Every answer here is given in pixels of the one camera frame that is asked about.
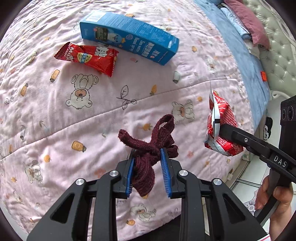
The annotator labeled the tufted grey headboard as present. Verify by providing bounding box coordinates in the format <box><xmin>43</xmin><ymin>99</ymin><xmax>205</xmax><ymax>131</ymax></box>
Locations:
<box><xmin>243</xmin><ymin>0</ymin><xmax>295</xmax><ymax>96</ymax></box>

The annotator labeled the folded blue blanket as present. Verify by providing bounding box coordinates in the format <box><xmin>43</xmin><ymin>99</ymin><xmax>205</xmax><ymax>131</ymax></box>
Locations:
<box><xmin>210</xmin><ymin>0</ymin><xmax>252</xmax><ymax>40</ymax></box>

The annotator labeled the blue bed sheet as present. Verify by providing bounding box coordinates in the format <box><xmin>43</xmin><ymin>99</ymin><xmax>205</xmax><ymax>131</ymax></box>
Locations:
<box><xmin>194</xmin><ymin>1</ymin><xmax>270</xmax><ymax>130</ymax></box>

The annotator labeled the red snack bag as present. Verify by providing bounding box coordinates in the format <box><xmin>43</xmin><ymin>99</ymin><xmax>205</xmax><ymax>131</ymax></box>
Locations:
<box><xmin>204</xmin><ymin>90</ymin><xmax>243</xmax><ymax>156</ymax></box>

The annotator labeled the blue cardboard box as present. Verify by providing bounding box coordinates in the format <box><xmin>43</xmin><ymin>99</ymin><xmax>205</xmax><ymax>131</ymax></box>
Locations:
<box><xmin>79</xmin><ymin>11</ymin><xmax>179</xmax><ymax>65</ymax></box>

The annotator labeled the maroon pillow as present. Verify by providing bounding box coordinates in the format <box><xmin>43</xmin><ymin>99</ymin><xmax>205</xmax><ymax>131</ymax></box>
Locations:
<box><xmin>224</xmin><ymin>0</ymin><xmax>270</xmax><ymax>49</ymax></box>

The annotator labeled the pink bear quilt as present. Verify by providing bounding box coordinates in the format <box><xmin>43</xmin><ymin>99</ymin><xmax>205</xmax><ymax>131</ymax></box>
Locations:
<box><xmin>1</xmin><ymin>1</ymin><xmax>254</xmax><ymax>232</ymax></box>

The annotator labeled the dark red sock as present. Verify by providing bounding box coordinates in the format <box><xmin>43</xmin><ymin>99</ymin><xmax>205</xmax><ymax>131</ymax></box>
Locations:
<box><xmin>118</xmin><ymin>114</ymin><xmax>179</xmax><ymax>197</ymax></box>

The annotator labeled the red milk candy wrapper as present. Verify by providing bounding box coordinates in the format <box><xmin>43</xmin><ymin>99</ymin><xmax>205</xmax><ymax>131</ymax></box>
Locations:
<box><xmin>54</xmin><ymin>42</ymin><xmax>119</xmax><ymax>77</ymax></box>

